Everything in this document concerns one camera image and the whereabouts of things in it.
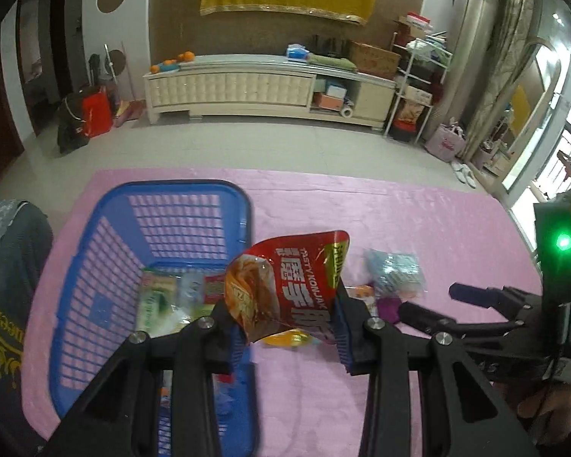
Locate purple snack packet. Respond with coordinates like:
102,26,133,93
376,296,402,325

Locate blue striped snack bag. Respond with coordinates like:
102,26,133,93
365,250,427,301

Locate yellow noodle snack bag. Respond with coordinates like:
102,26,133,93
263,329,313,349

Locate red konjac snack bag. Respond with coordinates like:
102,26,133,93
223,230,349,344

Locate person's right hand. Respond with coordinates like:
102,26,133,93
515,385,571,444

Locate pink quilted mat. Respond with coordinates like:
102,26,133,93
22,168,541,456

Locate green snack bag in basket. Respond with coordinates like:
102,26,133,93
136,268,191,337

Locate white slippers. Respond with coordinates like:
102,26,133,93
451,161,477,189

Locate pink tote bag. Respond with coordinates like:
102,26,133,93
425,122,466,163

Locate blue plastic basket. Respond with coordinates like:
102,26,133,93
44,181,260,456

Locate grey printed clothing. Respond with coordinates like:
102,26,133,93
0,199,53,447

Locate white metal shelf rack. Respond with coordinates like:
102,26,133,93
384,32,453,144

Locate silver standing air conditioner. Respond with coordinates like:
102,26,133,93
423,0,499,138

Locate cream TV cabinet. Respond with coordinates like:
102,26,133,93
143,54,396,131

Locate red shopping bag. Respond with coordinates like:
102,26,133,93
82,89,112,138

